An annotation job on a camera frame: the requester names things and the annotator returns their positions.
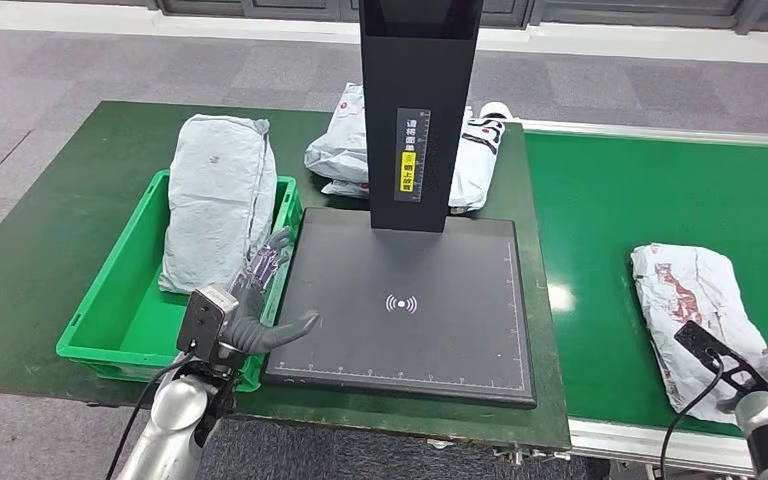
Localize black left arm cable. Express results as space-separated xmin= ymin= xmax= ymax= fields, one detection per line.
xmin=104 ymin=352 xmax=194 ymax=480

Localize white parcel red print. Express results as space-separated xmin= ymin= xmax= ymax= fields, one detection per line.
xmin=630 ymin=243 xmax=768 ymax=425

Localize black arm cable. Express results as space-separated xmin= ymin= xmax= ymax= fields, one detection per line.
xmin=660 ymin=349 xmax=728 ymax=480
xmin=104 ymin=352 xmax=194 ymax=480

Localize black scanner machine column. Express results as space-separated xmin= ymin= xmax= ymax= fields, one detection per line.
xmin=359 ymin=0 xmax=485 ymax=234

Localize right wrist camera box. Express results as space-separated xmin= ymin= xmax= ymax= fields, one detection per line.
xmin=674 ymin=320 xmax=768 ymax=399

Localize grey-white parcel small red dot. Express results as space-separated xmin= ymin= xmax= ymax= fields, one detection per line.
xmin=304 ymin=82 xmax=367 ymax=185

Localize flat pale grey parcel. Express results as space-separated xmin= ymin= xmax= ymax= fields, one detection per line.
xmin=320 ymin=178 xmax=369 ymax=200

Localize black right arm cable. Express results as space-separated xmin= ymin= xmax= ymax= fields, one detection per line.
xmin=660 ymin=349 xmax=728 ymax=480

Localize white cylindrical roll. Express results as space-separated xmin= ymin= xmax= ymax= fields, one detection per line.
xmin=479 ymin=101 xmax=514 ymax=123

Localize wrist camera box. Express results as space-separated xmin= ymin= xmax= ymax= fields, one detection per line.
xmin=674 ymin=320 xmax=768 ymax=399
xmin=176 ymin=284 xmax=240 ymax=364

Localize plain grey-white poly mailer parcel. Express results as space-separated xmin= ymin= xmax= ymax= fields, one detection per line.
xmin=158 ymin=113 xmax=279 ymax=297

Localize black scanner machine platform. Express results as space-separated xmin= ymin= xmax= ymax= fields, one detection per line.
xmin=263 ymin=207 xmax=538 ymax=409

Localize aluminium conveyor frame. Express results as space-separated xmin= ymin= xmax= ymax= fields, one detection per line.
xmin=519 ymin=119 xmax=768 ymax=480

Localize white parcel bold black letters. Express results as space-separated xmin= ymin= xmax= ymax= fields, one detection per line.
xmin=448 ymin=105 xmax=508 ymax=215

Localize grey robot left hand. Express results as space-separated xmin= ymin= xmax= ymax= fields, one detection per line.
xmin=218 ymin=227 xmax=322 ymax=358

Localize green plastic crate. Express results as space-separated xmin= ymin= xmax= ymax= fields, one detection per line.
xmin=55 ymin=168 xmax=304 ymax=393

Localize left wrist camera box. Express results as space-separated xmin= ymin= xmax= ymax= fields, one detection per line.
xmin=176 ymin=284 xmax=240 ymax=364

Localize green conveyor belt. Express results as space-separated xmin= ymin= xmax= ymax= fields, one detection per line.
xmin=523 ymin=131 xmax=768 ymax=440

